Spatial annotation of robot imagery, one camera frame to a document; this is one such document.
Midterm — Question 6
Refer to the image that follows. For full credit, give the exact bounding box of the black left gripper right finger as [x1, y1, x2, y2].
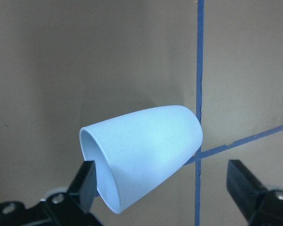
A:
[226, 160, 272, 221]

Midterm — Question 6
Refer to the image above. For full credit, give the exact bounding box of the light blue plastic cup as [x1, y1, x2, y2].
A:
[79, 105, 203, 214]

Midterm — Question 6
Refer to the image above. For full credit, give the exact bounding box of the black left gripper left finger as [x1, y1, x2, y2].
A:
[67, 161, 96, 213]

